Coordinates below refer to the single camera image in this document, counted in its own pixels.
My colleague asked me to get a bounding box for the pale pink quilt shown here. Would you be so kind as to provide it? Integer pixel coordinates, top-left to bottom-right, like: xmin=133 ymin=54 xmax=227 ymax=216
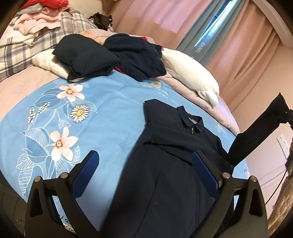
xmin=80 ymin=29 xmax=240 ymax=135

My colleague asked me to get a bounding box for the red puffer jacket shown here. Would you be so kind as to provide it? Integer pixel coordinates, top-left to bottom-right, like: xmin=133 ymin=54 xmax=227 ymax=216
xmin=21 ymin=0 xmax=68 ymax=9

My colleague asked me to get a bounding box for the navy collared zip jacket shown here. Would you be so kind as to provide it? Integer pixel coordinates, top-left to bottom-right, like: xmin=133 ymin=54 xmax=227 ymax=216
xmin=99 ymin=92 xmax=290 ymax=238

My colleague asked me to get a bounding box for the white wall socket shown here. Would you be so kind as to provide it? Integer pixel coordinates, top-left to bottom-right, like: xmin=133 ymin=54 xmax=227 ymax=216
xmin=277 ymin=134 xmax=290 ymax=159

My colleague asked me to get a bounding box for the beige padded headboard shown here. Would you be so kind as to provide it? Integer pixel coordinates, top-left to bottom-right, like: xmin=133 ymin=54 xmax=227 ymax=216
xmin=68 ymin=0 xmax=103 ymax=18

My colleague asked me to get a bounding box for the crumpled navy garment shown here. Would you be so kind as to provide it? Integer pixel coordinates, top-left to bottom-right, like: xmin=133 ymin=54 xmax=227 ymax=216
xmin=103 ymin=33 xmax=166 ymax=82

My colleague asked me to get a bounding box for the red garment under navy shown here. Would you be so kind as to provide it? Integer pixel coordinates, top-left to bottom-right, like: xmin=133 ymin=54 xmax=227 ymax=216
xmin=114 ymin=36 xmax=147 ymax=75

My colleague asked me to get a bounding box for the pink curtain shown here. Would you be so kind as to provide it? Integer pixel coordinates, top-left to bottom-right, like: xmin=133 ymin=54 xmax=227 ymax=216
xmin=109 ymin=1 xmax=280 ymax=111

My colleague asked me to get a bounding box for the black garment by headboard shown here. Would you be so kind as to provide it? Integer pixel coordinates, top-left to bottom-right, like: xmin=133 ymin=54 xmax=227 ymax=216
xmin=89 ymin=12 xmax=113 ymax=31

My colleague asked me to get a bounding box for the light blue floral bedsheet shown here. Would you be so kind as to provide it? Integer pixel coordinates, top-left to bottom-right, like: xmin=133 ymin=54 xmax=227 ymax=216
xmin=1 ymin=67 xmax=236 ymax=229

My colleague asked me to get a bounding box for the grey plaid blanket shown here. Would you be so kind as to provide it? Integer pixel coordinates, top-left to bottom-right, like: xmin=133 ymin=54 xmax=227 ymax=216
xmin=1 ymin=10 xmax=98 ymax=81

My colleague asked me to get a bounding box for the pink clothes pile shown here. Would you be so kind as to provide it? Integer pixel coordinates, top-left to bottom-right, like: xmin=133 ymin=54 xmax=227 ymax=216
xmin=8 ymin=7 xmax=62 ymax=46

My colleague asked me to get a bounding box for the folded dark navy garment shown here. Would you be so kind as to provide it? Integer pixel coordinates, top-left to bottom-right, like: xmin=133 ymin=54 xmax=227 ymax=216
xmin=53 ymin=34 xmax=120 ymax=81

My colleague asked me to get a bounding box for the white fluffy pillow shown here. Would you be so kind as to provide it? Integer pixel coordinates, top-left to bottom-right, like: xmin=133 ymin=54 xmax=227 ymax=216
xmin=161 ymin=48 xmax=220 ymax=107

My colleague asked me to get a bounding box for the cream folded blanket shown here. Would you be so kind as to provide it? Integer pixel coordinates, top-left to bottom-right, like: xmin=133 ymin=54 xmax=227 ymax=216
xmin=31 ymin=49 xmax=84 ymax=82

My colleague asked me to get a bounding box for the blue-grey lettered curtain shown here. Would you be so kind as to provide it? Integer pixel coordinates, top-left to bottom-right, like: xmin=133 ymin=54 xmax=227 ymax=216
xmin=177 ymin=0 xmax=245 ymax=66

